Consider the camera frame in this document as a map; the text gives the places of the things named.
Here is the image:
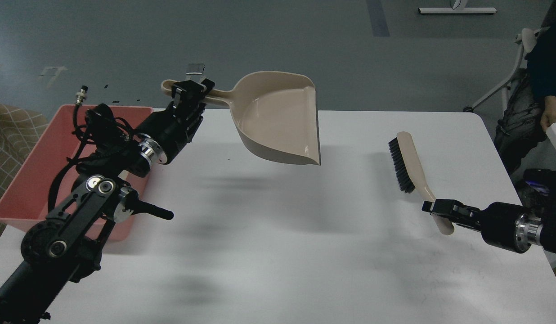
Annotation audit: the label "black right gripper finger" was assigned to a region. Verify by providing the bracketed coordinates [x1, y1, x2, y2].
[422, 199, 482, 232]

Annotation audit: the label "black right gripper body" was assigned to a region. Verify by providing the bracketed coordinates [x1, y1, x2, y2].
[480, 202, 542, 253]

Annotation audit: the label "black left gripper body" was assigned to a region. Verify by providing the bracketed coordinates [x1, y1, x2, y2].
[136, 105, 205, 164]

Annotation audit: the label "beige plastic dustpan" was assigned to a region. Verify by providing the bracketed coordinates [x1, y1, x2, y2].
[161, 71, 322, 166]

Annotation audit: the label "beige hand brush black bristles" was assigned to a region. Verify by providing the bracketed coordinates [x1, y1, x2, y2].
[388, 131, 455, 236]

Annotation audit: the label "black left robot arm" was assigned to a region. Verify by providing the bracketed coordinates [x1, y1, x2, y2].
[0, 76, 215, 324]

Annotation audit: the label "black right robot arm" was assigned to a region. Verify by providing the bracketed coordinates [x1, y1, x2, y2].
[422, 169, 556, 254]

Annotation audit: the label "pink plastic bin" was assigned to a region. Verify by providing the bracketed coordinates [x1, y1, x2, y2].
[0, 104, 153, 241]

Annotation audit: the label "person's left hand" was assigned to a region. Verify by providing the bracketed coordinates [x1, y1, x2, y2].
[540, 95, 556, 132]

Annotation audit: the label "person in teal sweater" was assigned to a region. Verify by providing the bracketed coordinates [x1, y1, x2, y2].
[494, 0, 556, 174]

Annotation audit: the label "beige checkered cloth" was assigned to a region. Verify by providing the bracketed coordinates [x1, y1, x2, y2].
[0, 103, 51, 252]

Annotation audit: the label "white office chair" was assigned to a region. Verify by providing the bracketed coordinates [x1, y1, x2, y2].
[463, 28, 542, 113]

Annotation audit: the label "white table base bar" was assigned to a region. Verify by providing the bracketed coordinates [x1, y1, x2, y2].
[417, 0, 498, 15]

